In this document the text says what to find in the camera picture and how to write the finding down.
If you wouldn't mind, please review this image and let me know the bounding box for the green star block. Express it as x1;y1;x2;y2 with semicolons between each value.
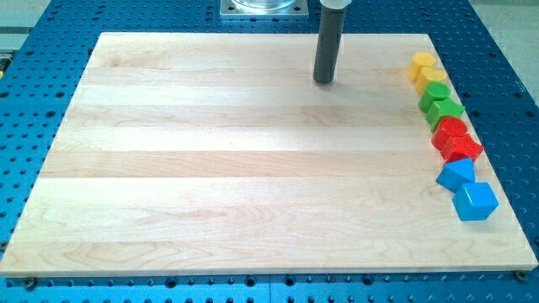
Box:
425;98;465;133

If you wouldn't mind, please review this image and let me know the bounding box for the blue triangle block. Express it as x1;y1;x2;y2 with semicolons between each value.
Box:
436;157;476;193

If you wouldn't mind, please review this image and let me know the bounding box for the yellow hexagon block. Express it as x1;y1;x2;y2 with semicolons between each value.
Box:
406;51;436;82

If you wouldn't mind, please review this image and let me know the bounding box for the blue cube block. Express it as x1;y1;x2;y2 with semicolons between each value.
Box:
452;183;499;221

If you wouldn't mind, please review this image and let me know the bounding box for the yellow heart block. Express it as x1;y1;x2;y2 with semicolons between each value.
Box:
415;66;447;94

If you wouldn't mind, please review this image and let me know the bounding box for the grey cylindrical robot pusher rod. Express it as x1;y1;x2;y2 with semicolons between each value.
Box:
312;6;347;83

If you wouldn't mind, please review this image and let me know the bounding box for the green cylinder block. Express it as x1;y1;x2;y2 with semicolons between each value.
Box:
418;82;451;113

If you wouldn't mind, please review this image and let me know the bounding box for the white robot arm collar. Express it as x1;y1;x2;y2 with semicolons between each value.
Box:
320;0;352;9

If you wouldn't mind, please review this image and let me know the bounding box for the red star block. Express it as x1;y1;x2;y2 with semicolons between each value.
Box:
440;135;484;162

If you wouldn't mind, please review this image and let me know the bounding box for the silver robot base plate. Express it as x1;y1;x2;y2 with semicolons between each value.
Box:
220;0;309;18

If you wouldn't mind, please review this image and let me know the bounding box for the light wooden board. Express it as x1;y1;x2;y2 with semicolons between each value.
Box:
1;32;537;277

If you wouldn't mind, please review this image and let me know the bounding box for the red cylinder block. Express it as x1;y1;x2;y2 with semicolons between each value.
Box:
431;116;467;151

